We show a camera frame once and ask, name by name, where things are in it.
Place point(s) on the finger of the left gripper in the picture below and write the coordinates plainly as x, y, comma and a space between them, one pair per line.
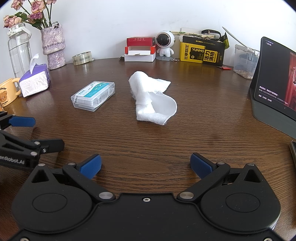
22, 121
50, 145

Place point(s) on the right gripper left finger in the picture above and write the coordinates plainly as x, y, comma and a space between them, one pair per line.
81, 174

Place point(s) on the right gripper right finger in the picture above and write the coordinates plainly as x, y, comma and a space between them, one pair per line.
210, 173

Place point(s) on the clear dental floss box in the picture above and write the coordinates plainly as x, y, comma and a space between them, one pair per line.
93, 95

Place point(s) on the white wipe cloth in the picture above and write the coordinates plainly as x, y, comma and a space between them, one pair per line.
151, 103

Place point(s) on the clear plastic food container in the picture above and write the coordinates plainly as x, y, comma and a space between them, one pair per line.
245, 61

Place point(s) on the yellow bear mug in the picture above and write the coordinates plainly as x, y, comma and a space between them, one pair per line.
8, 92

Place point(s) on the purple tissue pack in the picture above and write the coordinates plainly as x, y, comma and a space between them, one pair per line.
36, 79

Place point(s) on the clear water bottle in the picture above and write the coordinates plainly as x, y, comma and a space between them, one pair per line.
19, 49

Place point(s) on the purple textured vase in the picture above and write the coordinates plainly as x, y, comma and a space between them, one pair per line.
53, 44

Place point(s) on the clear tape roll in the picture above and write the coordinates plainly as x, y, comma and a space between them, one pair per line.
82, 58

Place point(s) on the tablet with dark case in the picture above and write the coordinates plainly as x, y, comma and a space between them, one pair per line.
272, 89

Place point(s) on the dried pink flowers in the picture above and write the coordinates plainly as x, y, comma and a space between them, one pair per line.
36, 13

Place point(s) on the yellow black battery box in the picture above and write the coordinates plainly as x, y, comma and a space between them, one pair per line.
203, 51

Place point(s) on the red white open box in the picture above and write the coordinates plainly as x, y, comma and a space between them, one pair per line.
140, 49

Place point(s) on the black wristband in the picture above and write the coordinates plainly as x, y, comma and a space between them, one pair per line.
214, 33

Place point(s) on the white astronaut figurine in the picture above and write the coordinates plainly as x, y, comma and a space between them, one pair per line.
165, 41

